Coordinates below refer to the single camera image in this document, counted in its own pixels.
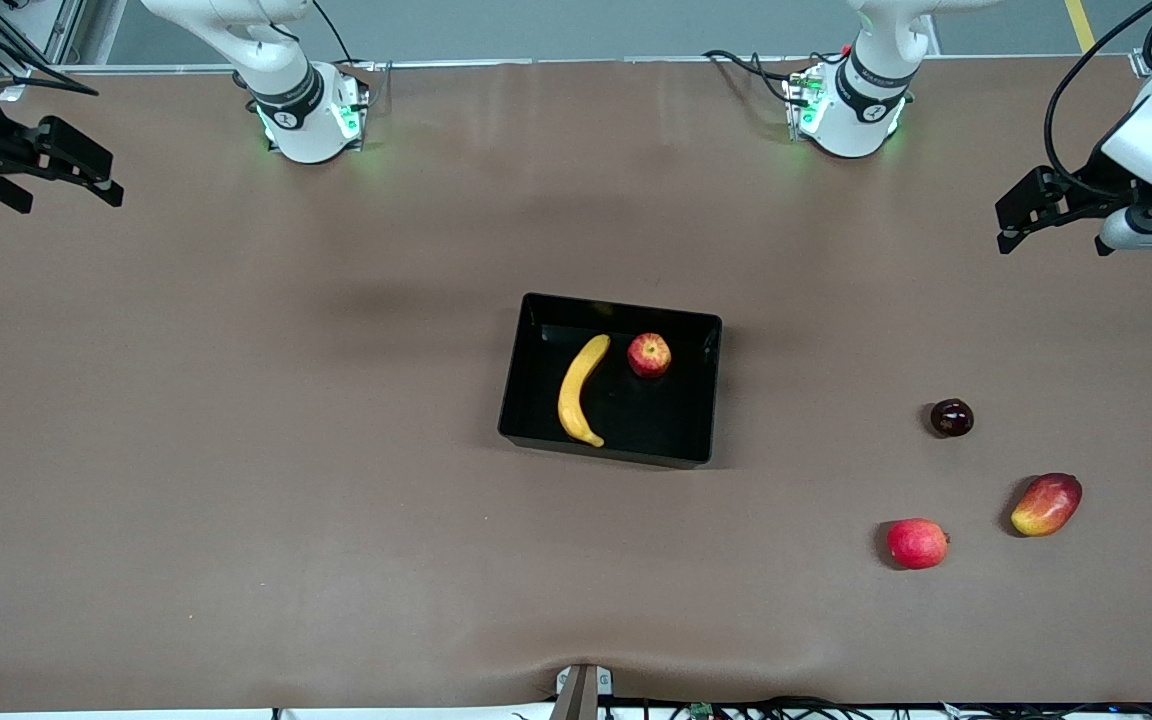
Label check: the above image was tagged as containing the red yellow apple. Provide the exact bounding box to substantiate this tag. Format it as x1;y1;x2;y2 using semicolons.
627;333;673;378

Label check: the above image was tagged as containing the black plastic box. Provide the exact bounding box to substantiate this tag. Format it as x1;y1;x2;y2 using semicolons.
498;292;722;469

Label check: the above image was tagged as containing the yellow banana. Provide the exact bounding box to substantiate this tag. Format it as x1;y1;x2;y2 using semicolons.
557;334;612;449

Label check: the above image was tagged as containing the yellow floor tape strip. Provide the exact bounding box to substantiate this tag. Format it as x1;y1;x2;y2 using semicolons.
1064;0;1097;51

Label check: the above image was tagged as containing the dark purple plum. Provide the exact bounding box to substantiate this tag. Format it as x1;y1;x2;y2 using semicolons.
929;398;975;439

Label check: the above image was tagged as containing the red yellow mango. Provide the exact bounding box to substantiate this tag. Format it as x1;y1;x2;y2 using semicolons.
1010;472;1084;538

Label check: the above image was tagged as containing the red pomegranate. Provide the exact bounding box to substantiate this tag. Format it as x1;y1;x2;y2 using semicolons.
885;517;952;571

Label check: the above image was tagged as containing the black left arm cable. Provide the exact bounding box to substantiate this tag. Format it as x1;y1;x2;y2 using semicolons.
1044;0;1152;196

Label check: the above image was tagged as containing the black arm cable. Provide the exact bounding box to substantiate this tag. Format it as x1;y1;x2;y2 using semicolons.
1044;0;1152;196
0;15;99;98

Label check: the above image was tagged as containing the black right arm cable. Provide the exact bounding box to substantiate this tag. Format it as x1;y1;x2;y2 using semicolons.
0;15;99;98

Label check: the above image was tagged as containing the black right base cable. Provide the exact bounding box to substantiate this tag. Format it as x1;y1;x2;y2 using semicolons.
308;0;377;71

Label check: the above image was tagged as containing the black base cable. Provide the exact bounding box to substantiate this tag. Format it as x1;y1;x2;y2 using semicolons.
703;48;819;107
308;0;377;71

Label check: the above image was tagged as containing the black left base cable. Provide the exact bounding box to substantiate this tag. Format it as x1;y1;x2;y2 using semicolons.
703;48;819;107

